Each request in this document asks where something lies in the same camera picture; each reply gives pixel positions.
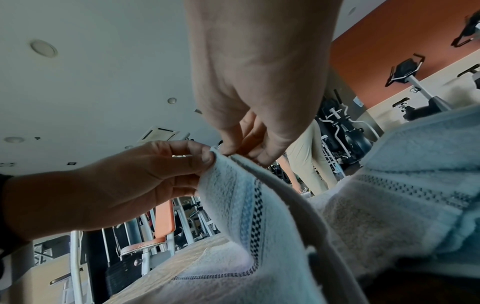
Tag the person's right hand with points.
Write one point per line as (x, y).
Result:
(262, 74)

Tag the person's left hand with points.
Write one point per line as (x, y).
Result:
(105, 193)

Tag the grey towel striped border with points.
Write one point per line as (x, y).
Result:
(232, 207)

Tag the heap of grey towels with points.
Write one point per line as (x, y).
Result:
(412, 178)

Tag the orange padded gym machine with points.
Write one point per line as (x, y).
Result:
(165, 219)

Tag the black elliptical trainer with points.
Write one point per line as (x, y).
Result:
(348, 133)

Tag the white folding table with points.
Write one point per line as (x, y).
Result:
(332, 160)

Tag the beige reception counter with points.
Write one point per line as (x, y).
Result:
(41, 285)

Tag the black gym equipment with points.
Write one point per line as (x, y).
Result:
(427, 107)

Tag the black exercise bike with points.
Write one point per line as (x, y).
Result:
(470, 29)

